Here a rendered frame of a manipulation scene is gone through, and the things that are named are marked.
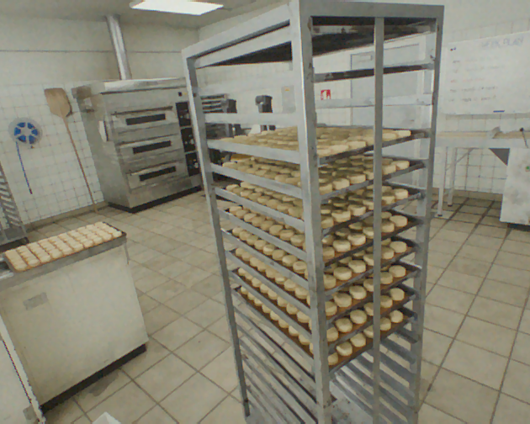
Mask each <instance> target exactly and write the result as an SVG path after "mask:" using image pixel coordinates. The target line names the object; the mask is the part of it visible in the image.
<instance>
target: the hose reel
mask: <svg viewBox="0 0 530 424"><path fill-rule="evenodd" d="M40 132H41V136H40ZM9 134H10V136H11V138H12V139H13V140H14V141H15V142H16V145H17V148H18V153H19V160H20V162H21V166H22V168H23V172H24V176H25V179H26V182H27V184H28V188H29V193H31V194H33V193H32V190H31V187H30V186H29V183H28V180H27V178H26V175H25V171H24V167H23V163H22V160H21V156H20V152H19V146H18V143H19V144H20V145H24V146H30V147H31V148H32V149H33V148H34V146H33V145H35V144H37V143H39V142H40V141H41V139H42V137H43V130H42V129H41V127H40V125H39V123H38V122H37V121H35V120H34V119H30V118H17V119H15V120H13V121H12V122H11V124H10V126H9Z"/></svg>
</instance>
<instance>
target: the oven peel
mask: <svg viewBox="0 0 530 424"><path fill-rule="evenodd" d="M44 94H45V98H46V101H47V103H48V105H49V108H50V111H51V112H52V113H53V114H56V115H59V116H61V117H62V118H63V119H64V123H65V125H66V129H67V132H68V135H69V136H70V139H71V142H72V145H73V148H74V151H75V153H76V157H77V160H78V163H79V166H80V168H81V171H82V175H83V178H84V180H85V183H86V185H87V187H88V191H89V193H90V196H91V199H92V201H93V206H94V208H95V211H96V214H97V213H98V211H97V208H96V205H95V203H94V200H93V196H92V193H91V189H90V187H89V184H88V181H87V179H86V177H85V174H84V171H83V169H82V164H81V162H80V160H79V157H78V154H77V149H76V147H75V145H74V142H73V139H72V135H71V133H70V131H69V128H68V125H67V122H66V116H67V115H68V114H69V112H70V111H71V107H70V104H69V102H68V99H67V96H66V92H65V91H64V88H62V87H49V88H45V90H44Z"/></svg>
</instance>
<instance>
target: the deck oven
mask: <svg viewBox="0 0 530 424"><path fill-rule="evenodd" d="M71 91H72V96H73V98H75V99H76V100H77V106H78V108H79V112H80V115H81V118H82V124H83V128H84V131H85V134H86V137H87V139H88V143H89V146H90V149H91V152H92V155H93V162H94V165H95V168H96V171H97V174H98V180H99V183H100V187H101V189H102V194H103V199H104V201H107V202H108V203H109V207H112V208H115V209H121V210H123V211H126V212H130V213H132V214H134V213H137V212H140V211H142V210H145V209H149V208H152V207H155V206H158V205H160V204H165V203H167V202H170V201H173V200H175V199H179V198H181V197H185V196H188V195H190V194H193V193H197V192H200V191H202V188H201V184H204V181H203V176H202V174H201V173H202V172H201V166H200V160H199V151H198V146H197V141H196V135H195V131H194V126H193V116H192V110H191V105H190V100H189V96H188V90H187V83H186V78H185V77H159V78H143V79H127V80H111V81H101V82H94V83H90V84H85V85H81V86H78V87H71ZM102 116H103V121H102V119H101V118H102ZM99 122H103V124H104V129H105V133H106V137H107V141H104V140H103V138H102V136H101V134H100V124H99Z"/></svg>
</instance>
